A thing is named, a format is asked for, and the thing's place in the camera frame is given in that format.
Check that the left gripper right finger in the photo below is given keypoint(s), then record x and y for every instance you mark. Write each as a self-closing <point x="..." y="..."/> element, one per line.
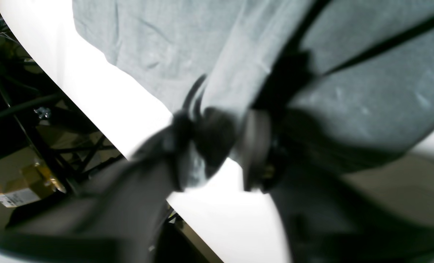
<point x="324" y="219"/>

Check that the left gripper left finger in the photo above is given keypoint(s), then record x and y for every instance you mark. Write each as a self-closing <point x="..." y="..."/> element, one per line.
<point x="117" y="216"/>

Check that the grey T-shirt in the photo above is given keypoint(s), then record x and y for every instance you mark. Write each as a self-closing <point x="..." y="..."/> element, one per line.
<point x="350" y="80"/>

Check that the cardboard box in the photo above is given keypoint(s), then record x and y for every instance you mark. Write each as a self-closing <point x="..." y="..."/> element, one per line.
<point x="36" y="182"/>

